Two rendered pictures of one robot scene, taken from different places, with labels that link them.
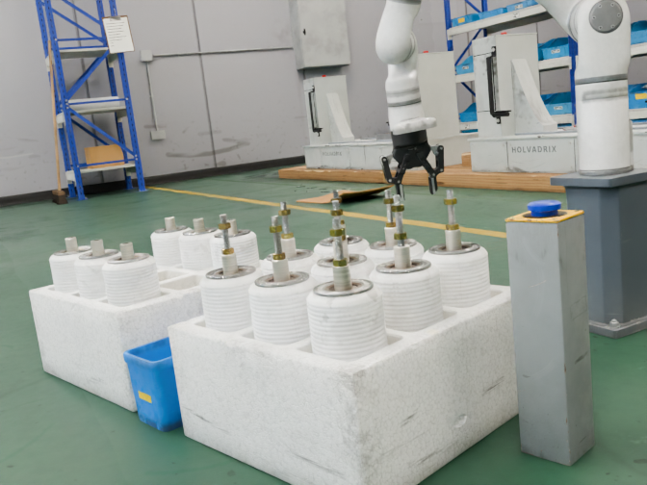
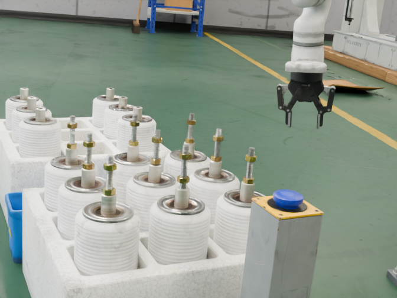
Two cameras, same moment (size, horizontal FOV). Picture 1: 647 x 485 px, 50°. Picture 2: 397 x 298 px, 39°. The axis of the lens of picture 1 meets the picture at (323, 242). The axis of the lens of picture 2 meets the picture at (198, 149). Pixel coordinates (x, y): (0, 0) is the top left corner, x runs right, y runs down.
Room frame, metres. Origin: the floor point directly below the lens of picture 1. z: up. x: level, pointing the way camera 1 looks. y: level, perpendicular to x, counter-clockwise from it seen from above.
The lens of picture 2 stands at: (0.13, -0.36, 0.59)
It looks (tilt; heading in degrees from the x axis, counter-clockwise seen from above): 16 degrees down; 17
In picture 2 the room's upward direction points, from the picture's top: 5 degrees clockwise
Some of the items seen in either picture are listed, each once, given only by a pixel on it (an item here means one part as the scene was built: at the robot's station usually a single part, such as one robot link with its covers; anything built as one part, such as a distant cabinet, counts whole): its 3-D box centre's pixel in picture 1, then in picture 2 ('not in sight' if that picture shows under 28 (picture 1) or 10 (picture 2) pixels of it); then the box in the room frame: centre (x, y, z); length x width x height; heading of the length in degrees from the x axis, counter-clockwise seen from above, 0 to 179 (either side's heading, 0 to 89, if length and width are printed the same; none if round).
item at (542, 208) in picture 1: (544, 210); (287, 201); (0.84, -0.28, 0.32); 0.04 x 0.04 x 0.02
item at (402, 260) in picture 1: (402, 257); (181, 197); (0.92, -0.10, 0.26); 0.02 x 0.02 x 0.03
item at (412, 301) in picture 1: (409, 330); (176, 258); (0.92, -0.10, 0.16); 0.10 x 0.10 x 0.18
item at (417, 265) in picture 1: (403, 267); (181, 205); (0.92, -0.10, 0.25); 0.08 x 0.08 x 0.01
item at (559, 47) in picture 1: (573, 45); not in sight; (6.87, -2.63, 0.90); 0.50 x 0.38 x 0.21; 116
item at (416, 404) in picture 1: (352, 364); (149, 263); (1.00, -0.02, 0.09); 0.39 x 0.39 x 0.18; 43
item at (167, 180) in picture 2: (342, 261); (154, 180); (1.00, -0.02, 0.25); 0.08 x 0.08 x 0.01
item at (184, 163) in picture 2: (399, 222); (184, 168); (0.92, -0.10, 0.31); 0.01 x 0.01 x 0.08
